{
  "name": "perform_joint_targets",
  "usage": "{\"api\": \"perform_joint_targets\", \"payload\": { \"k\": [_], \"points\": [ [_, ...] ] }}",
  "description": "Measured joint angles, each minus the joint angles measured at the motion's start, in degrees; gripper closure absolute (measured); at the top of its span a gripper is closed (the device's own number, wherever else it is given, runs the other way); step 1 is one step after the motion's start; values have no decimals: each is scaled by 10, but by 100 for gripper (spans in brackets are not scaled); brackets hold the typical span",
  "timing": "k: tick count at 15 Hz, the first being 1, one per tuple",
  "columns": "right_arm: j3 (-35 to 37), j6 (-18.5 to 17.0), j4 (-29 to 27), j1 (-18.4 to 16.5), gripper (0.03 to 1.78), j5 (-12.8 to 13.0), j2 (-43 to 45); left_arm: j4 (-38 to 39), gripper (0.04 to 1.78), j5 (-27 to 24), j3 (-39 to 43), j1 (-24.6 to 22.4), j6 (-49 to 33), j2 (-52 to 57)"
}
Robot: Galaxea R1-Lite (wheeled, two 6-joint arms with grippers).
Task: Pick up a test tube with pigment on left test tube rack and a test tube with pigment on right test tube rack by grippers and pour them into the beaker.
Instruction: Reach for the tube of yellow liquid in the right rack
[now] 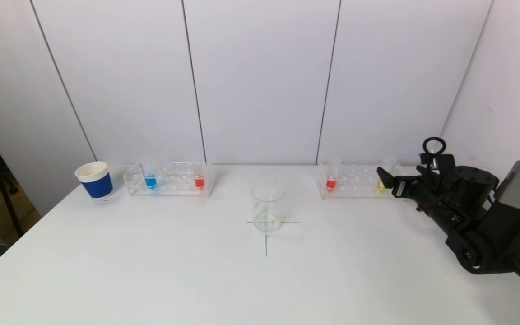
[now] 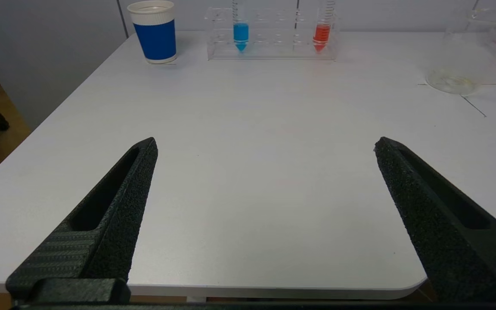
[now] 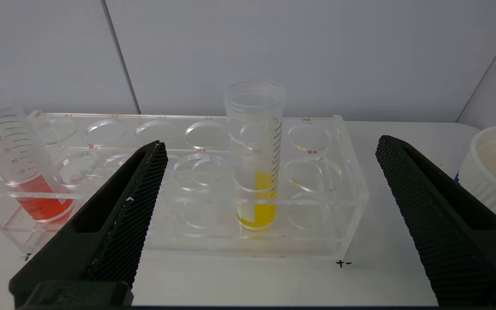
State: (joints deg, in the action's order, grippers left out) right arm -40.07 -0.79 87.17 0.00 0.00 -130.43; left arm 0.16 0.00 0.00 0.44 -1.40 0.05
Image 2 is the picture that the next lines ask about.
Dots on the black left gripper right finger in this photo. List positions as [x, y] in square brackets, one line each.
[446, 241]

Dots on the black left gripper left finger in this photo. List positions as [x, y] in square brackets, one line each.
[114, 224]

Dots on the test tube with red pigment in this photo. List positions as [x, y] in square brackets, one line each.
[321, 35]

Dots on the clear glass beaker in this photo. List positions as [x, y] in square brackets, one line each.
[450, 82]

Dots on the test tube with blue pigment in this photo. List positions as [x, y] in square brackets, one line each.
[240, 33]

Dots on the blue and white paper cup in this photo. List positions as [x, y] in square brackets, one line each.
[157, 38]

